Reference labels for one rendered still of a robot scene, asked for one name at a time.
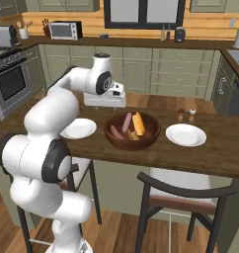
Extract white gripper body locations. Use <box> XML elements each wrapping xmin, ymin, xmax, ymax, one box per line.
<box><xmin>83</xmin><ymin>90</ymin><xmax>127</xmax><ymax>110</ymax></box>

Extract pink sausage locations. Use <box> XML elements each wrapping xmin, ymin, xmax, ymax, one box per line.
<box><xmin>110</xmin><ymin>125</ymin><xmax>126</xmax><ymax>140</ymax></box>
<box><xmin>121</xmin><ymin>112</ymin><xmax>133</xmax><ymax>133</ymax></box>

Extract white plate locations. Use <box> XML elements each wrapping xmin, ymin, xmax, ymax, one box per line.
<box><xmin>59</xmin><ymin>118</ymin><xmax>98</xmax><ymax>140</ymax></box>
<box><xmin>165</xmin><ymin>123</ymin><xmax>207</xmax><ymax>147</ymax></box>

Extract small orange bun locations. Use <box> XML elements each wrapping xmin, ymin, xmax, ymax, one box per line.
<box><xmin>126</xmin><ymin>128</ymin><xmax>140</xmax><ymax>141</ymax></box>

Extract brown wooden bowl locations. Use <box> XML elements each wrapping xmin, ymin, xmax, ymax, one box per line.
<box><xmin>102</xmin><ymin>112</ymin><xmax>162</xmax><ymax>152</ymax></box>

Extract green base cupboard run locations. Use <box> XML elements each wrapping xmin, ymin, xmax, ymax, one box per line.
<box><xmin>24</xmin><ymin>43</ymin><xmax>222</xmax><ymax>102</ymax></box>

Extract brown pepper shaker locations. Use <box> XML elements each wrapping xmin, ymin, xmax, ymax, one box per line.
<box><xmin>177</xmin><ymin>108</ymin><xmax>185</xmax><ymax>124</ymax></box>

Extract black chair with white seat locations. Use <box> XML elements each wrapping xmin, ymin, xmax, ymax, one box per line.
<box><xmin>134</xmin><ymin>167</ymin><xmax>239</xmax><ymax>253</ymax></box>
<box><xmin>16</xmin><ymin>156</ymin><xmax>103</xmax><ymax>253</ymax></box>

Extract white toaster oven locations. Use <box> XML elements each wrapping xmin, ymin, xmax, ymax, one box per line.
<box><xmin>48</xmin><ymin>20</ymin><xmax>84</xmax><ymax>42</ymax></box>

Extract white-topped salt shaker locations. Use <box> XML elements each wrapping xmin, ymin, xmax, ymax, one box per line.
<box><xmin>189</xmin><ymin>108</ymin><xmax>197</xmax><ymax>125</ymax></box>

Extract clear tall bottle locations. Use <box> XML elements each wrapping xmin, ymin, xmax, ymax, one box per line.
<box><xmin>160</xmin><ymin>24</ymin><xmax>167</xmax><ymax>42</ymax></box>

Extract brown knife block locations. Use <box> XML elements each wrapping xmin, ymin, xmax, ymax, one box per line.
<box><xmin>41</xmin><ymin>18</ymin><xmax>52</xmax><ymax>38</ymax></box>

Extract black-framed window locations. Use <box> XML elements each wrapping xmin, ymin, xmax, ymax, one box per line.
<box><xmin>103</xmin><ymin>0</ymin><xmax>187</xmax><ymax>31</ymax></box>

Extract dark grey jar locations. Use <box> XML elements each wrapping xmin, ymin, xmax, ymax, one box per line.
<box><xmin>174</xmin><ymin>26</ymin><xmax>187</xmax><ymax>43</ymax></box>

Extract steel oven with hob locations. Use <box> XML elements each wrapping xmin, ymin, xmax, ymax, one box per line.
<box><xmin>0</xmin><ymin>45</ymin><xmax>29</xmax><ymax>121</ymax></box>

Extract white pot with utensils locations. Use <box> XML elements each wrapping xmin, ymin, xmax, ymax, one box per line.
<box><xmin>15</xmin><ymin>20</ymin><xmax>34</xmax><ymax>41</ymax></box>

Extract silver coffee machine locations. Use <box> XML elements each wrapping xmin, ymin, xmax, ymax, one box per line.
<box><xmin>0</xmin><ymin>25</ymin><xmax>23</xmax><ymax>48</ymax></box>

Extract dark dishwasher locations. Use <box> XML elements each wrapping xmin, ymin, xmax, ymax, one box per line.
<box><xmin>225</xmin><ymin>77</ymin><xmax>239</xmax><ymax>117</ymax></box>

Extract green wall cupboards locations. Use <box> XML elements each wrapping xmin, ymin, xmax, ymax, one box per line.
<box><xmin>190</xmin><ymin>0</ymin><xmax>239</xmax><ymax>14</ymax></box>
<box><xmin>0</xmin><ymin>0</ymin><xmax>101</xmax><ymax>13</ymax></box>

